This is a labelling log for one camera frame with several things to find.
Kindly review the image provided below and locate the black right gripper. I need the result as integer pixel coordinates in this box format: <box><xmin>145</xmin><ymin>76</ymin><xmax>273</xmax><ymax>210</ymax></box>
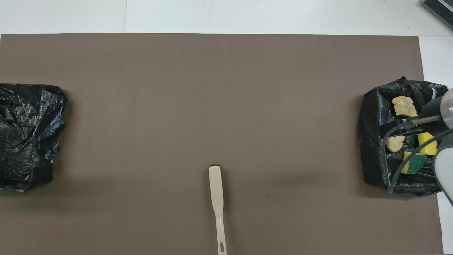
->
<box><xmin>383</xmin><ymin>115</ymin><xmax>443</xmax><ymax>139</ymax></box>

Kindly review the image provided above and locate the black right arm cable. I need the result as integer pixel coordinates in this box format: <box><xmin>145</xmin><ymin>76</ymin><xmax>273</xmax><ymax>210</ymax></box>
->
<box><xmin>382</xmin><ymin>120</ymin><xmax>453</xmax><ymax>195</ymax></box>

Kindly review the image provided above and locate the beige brush with black bristles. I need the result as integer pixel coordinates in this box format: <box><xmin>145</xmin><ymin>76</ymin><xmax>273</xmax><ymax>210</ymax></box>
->
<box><xmin>208</xmin><ymin>165</ymin><xmax>227</xmax><ymax>255</ymax></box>

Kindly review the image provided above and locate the brown table mat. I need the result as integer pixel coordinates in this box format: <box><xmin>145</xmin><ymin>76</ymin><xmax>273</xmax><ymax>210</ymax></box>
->
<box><xmin>0</xmin><ymin>33</ymin><xmax>445</xmax><ymax>255</ymax></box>

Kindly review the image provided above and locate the grey ribbed device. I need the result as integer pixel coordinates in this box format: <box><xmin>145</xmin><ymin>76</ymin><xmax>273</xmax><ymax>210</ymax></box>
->
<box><xmin>422</xmin><ymin>0</ymin><xmax>453</xmax><ymax>30</ymax></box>

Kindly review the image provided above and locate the black bag lined bin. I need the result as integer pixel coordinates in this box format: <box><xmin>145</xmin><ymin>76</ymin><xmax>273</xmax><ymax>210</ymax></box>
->
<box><xmin>357</xmin><ymin>76</ymin><xmax>453</xmax><ymax>196</ymax></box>
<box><xmin>0</xmin><ymin>83</ymin><xmax>68</xmax><ymax>193</ymax></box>

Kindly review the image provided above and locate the striped bread roll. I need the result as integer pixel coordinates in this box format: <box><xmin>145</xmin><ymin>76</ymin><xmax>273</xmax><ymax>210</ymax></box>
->
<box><xmin>386</xmin><ymin>135</ymin><xmax>405</xmax><ymax>153</ymax></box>

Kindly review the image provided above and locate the yellow and green sponge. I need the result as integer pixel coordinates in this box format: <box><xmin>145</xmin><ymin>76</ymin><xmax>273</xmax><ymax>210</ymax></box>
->
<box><xmin>401</xmin><ymin>151</ymin><xmax>429</xmax><ymax>175</ymax></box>

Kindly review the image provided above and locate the pale crumpled pastry piece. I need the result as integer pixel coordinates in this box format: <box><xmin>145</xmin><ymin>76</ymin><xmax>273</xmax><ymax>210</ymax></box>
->
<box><xmin>392</xmin><ymin>96</ymin><xmax>418</xmax><ymax>118</ymax></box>

